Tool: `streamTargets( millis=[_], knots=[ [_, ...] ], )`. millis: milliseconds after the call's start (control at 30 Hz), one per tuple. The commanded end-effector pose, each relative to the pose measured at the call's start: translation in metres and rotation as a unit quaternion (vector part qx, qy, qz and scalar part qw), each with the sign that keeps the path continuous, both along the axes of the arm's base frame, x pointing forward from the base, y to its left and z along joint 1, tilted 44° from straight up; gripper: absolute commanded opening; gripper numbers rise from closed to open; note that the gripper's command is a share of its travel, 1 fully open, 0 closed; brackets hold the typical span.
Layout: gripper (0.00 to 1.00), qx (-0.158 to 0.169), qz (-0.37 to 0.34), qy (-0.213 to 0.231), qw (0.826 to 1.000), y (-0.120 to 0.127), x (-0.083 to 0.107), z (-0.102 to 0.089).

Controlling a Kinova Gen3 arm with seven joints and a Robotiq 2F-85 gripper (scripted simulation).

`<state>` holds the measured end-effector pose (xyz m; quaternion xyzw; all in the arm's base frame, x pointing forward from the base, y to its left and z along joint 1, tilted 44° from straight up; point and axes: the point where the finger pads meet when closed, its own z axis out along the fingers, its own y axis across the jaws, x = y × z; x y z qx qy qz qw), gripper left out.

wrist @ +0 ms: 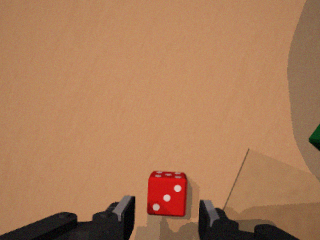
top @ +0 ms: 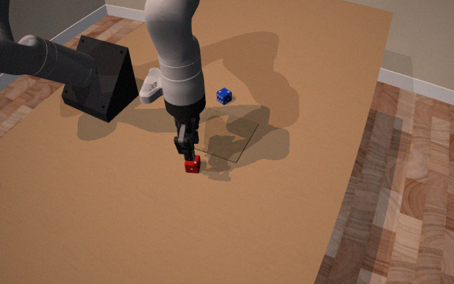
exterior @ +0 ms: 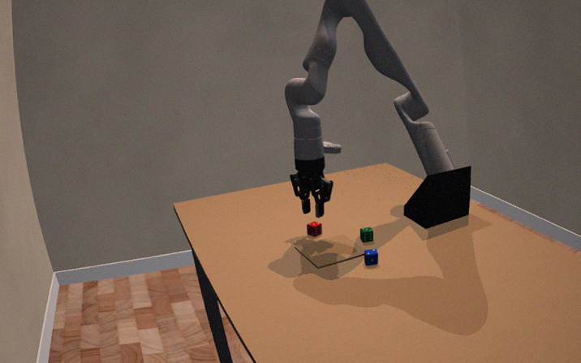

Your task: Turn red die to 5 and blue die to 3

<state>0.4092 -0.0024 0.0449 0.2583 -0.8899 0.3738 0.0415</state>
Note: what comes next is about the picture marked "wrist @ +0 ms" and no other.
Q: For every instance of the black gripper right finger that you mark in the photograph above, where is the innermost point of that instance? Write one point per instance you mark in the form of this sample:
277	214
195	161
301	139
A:
215	221

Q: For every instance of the tan square mat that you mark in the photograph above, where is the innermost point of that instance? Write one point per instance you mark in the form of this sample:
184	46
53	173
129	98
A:
268	191

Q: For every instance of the green die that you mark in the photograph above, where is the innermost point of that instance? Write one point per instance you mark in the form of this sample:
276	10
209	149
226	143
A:
315	138

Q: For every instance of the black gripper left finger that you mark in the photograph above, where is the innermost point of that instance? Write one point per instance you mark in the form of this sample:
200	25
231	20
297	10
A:
105	225

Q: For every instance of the red die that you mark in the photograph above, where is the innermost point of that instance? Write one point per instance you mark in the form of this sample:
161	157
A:
167	192

